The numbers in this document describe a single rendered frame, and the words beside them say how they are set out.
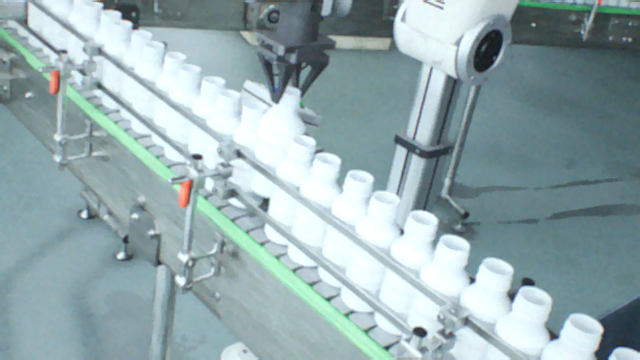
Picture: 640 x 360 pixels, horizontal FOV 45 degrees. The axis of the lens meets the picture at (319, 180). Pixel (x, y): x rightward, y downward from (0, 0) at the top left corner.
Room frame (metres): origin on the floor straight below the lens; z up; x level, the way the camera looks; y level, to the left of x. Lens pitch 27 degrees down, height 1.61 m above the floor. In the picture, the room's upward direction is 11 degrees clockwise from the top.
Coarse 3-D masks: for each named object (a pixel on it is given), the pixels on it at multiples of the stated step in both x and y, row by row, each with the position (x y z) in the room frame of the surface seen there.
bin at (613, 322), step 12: (636, 300) 1.12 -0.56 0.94; (612, 312) 1.06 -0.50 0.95; (624, 312) 1.10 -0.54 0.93; (636, 312) 1.14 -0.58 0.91; (600, 324) 1.04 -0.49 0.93; (612, 324) 1.08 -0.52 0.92; (624, 324) 1.12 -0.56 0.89; (636, 324) 1.14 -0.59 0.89; (612, 336) 1.10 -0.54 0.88; (624, 336) 1.14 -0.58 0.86; (636, 336) 1.13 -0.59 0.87; (600, 348) 1.07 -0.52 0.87; (612, 348) 1.11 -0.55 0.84; (636, 348) 1.13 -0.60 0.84
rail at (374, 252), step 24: (24, 24) 1.60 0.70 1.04; (48, 48) 1.52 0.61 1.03; (168, 96) 1.19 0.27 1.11; (144, 120) 1.24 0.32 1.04; (192, 120) 1.14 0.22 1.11; (264, 168) 1.00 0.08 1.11; (288, 192) 0.96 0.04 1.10; (264, 216) 0.99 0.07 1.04; (288, 240) 0.95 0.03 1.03; (360, 240) 0.86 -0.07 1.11; (384, 264) 0.82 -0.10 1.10; (360, 288) 0.85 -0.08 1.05; (384, 312) 0.81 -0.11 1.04; (480, 336) 0.72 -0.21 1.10; (552, 336) 0.73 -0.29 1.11
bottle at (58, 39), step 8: (64, 0) 1.52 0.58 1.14; (72, 0) 1.53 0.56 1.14; (56, 8) 1.51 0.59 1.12; (64, 8) 1.51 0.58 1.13; (72, 8) 1.52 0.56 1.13; (64, 16) 1.51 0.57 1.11; (56, 24) 1.51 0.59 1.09; (56, 32) 1.51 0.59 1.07; (64, 32) 1.51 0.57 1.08; (56, 40) 1.51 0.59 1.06; (64, 40) 1.51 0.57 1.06; (64, 48) 1.51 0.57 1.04; (56, 56) 1.51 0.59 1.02
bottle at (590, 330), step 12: (564, 324) 0.69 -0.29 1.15; (576, 324) 0.70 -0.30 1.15; (588, 324) 0.70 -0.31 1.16; (564, 336) 0.68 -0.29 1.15; (576, 336) 0.67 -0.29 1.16; (588, 336) 0.67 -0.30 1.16; (600, 336) 0.68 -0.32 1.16; (552, 348) 0.68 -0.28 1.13; (564, 348) 0.67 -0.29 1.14; (576, 348) 0.67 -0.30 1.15; (588, 348) 0.67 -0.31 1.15
